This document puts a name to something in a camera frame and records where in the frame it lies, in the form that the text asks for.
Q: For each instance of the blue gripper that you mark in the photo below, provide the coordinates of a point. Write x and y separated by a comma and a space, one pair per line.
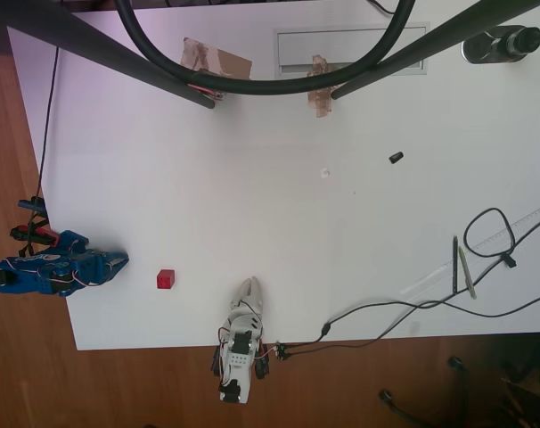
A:
104, 264

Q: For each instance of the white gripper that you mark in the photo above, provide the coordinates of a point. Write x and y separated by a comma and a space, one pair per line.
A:
249, 301

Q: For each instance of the small red cube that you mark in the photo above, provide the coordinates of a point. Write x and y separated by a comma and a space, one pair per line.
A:
165, 279

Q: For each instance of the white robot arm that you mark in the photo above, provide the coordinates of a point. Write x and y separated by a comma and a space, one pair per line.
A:
235, 361

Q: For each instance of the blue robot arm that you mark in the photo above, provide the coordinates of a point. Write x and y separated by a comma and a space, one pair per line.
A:
27, 278

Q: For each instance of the black power connector plugs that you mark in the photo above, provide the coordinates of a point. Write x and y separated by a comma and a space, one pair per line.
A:
282, 351

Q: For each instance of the red and black clamp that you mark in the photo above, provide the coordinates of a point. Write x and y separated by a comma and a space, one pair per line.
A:
34, 235

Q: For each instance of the blue table clamp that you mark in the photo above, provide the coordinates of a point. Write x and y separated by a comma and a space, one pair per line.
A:
31, 204

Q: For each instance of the black chair base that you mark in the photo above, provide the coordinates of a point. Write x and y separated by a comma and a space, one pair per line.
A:
392, 403

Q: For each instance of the small red tape piece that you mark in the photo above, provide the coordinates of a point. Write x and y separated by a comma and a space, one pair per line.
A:
210, 92

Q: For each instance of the small black cap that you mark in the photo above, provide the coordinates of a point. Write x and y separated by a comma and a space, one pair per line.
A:
396, 158

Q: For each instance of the crumpled brown tape strip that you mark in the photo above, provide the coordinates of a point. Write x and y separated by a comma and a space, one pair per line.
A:
321, 103

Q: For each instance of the black pen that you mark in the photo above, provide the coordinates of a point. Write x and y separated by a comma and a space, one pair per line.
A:
455, 267

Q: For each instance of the black tripod leg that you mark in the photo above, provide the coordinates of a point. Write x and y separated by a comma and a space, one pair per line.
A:
100, 49
430, 42

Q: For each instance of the green pencil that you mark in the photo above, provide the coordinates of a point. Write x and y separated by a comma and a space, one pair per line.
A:
468, 274

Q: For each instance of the brown cardboard piece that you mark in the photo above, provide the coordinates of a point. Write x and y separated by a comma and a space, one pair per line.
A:
227, 64

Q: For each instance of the transparent ruler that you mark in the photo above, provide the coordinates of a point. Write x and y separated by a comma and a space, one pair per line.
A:
488, 244

